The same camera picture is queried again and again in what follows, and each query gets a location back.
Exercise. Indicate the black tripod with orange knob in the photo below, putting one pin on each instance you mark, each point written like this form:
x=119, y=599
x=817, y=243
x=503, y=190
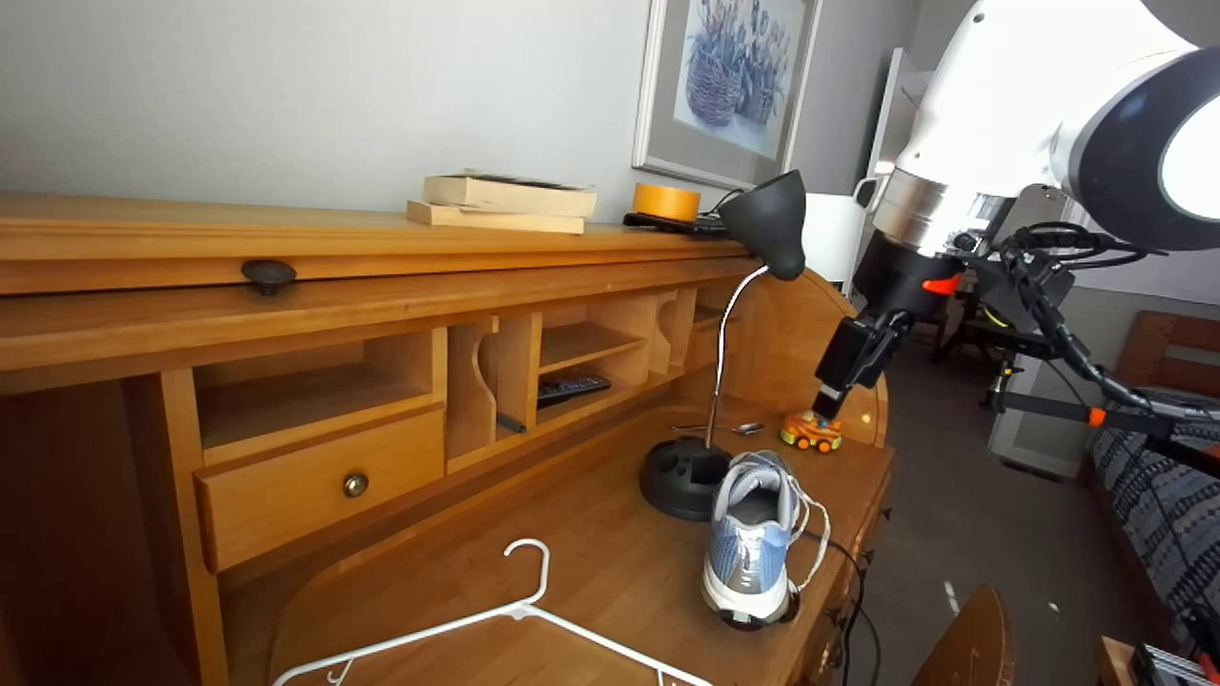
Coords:
x=940, y=282

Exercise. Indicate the blue and white sneaker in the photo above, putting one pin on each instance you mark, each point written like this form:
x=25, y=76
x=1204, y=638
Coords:
x=749, y=546

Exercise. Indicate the black roll-top knob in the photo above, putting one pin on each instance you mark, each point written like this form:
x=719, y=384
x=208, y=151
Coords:
x=270, y=276

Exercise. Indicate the black gooseneck desk lamp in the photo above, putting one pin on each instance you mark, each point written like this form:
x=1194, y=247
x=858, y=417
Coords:
x=674, y=478

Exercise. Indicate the white plastic clothes hanger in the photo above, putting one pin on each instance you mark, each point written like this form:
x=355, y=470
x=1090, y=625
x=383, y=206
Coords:
x=536, y=614

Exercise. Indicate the wooden drawer with brass knob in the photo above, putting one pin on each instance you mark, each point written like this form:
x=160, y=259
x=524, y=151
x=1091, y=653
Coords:
x=292, y=488

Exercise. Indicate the striped bed mattress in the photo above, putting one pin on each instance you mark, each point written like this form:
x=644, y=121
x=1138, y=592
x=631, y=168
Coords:
x=1166, y=510

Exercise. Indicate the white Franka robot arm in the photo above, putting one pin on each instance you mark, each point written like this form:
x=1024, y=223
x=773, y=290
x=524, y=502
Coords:
x=1015, y=89

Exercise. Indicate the wooden bed headboard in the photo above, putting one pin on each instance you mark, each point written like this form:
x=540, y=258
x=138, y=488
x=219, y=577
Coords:
x=1166, y=357

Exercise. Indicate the orange toy frog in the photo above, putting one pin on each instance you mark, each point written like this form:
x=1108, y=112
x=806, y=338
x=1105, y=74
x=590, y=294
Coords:
x=811, y=437

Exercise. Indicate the thick pale wooden box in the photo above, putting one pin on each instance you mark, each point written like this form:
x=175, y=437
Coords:
x=510, y=196

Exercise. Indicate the framed blue flower picture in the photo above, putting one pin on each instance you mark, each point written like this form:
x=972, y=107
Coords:
x=729, y=76

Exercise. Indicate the black remote control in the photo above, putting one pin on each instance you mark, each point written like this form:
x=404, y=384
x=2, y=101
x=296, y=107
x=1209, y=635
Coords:
x=574, y=388

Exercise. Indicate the wooden roll-top desk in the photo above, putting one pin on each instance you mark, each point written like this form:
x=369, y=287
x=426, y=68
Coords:
x=154, y=328

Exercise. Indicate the wooden chair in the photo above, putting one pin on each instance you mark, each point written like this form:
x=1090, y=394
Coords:
x=973, y=648

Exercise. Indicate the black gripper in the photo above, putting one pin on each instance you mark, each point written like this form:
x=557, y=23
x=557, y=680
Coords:
x=865, y=348

